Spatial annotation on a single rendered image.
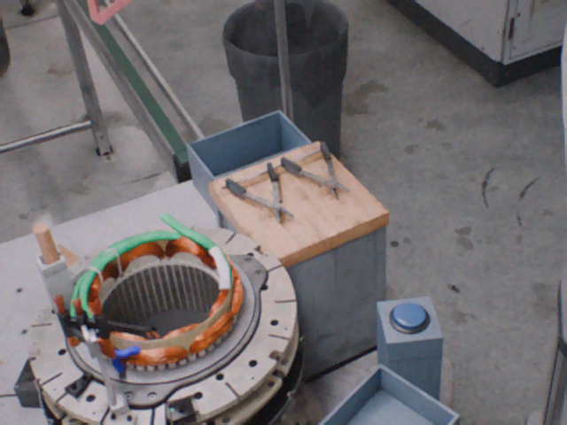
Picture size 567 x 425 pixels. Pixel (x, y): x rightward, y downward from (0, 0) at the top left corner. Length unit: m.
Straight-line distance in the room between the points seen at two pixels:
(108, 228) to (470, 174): 1.60
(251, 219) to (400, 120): 2.05
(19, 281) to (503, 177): 1.81
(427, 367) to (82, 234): 0.80
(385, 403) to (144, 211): 0.81
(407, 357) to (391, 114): 2.21
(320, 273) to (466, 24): 2.33
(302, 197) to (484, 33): 2.20
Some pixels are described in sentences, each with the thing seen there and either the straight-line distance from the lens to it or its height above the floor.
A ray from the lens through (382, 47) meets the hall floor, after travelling 3.66.
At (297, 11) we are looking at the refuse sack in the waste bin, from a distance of 2.87.
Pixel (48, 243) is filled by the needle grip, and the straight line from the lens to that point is 1.02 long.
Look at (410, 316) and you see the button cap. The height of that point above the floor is 1.04.
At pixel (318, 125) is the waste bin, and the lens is 2.73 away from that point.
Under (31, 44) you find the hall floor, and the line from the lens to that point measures 4.01.
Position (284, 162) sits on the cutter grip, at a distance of 1.26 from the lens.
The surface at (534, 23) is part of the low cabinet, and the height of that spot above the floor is 0.23.
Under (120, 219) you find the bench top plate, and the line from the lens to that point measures 1.70.
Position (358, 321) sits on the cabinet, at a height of 0.86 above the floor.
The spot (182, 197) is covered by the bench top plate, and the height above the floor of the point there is 0.78.
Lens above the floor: 1.86
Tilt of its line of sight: 41 degrees down
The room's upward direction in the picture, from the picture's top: 6 degrees counter-clockwise
